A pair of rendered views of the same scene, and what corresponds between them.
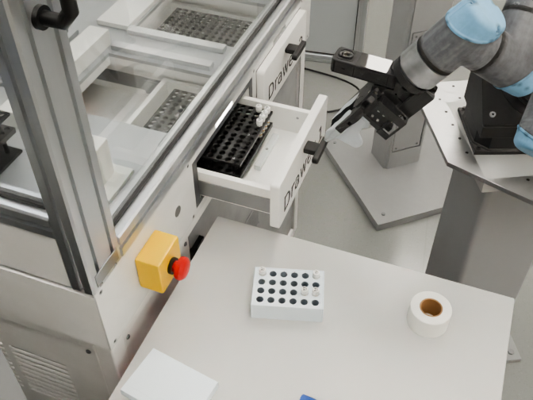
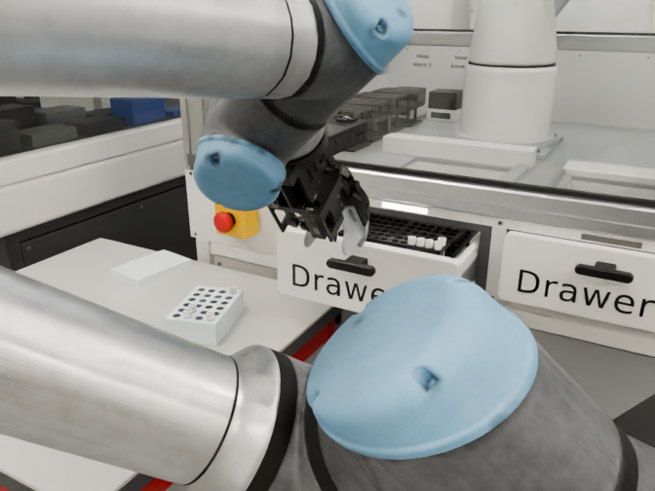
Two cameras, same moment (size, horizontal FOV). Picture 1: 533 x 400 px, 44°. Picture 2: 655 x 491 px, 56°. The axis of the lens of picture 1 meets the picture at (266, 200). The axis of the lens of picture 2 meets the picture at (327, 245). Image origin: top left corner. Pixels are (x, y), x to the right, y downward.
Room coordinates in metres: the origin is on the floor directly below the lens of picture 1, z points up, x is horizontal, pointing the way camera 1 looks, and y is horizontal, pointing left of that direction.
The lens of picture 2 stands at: (1.02, -0.89, 1.25)
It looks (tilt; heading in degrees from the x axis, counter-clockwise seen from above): 22 degrees down; 98
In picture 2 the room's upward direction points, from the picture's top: straight up
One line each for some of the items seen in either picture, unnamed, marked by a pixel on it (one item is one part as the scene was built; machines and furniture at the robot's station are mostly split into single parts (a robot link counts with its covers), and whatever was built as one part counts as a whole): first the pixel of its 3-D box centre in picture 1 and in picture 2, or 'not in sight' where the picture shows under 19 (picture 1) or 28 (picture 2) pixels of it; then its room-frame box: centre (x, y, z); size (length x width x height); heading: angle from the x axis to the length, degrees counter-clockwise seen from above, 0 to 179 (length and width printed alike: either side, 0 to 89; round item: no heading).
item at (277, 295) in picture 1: (288, 294); (206, 314); (0.70, -0.04, 0.78); 0.12 x 0.08 x 0.04; 86
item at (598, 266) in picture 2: (293, 49); (604, 270); (1.29, -0.06, 0.91); 0.07 x 0.04 x 0.01; 159
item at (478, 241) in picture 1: (484, 243); not in sight; (1.17, -0.59, 0.38); 0.30 x 0.30 x 0.76; 6
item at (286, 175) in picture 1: (300, 158); (362, 277); (0.96, -0.07, 0.87); 0.29 x 0.02 x 0.11; 159
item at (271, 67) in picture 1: (282, 59); (602, 283); (1.30, -0.04, 0.87); 0.29 x 0.02 x 0.11; 159
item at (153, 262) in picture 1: (160, 262); (235, 216); (0.69, 0.17, 0.88); 0.07 x 0.05 x 0.07; 159
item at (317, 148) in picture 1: (314, 148); (354, 264); (0.95, -0.09, 0.91); 0.07 x 0.04 x 0.01; 159
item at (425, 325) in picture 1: (429, 314); not in sight; (0.66, -0.28, 0.78); 0.07 x 0.07 x 0.04
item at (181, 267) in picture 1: (178, 267); (224, 221); (0.68, 0.14, 0.88); 0.04 x 0.03 x 0.04; 159
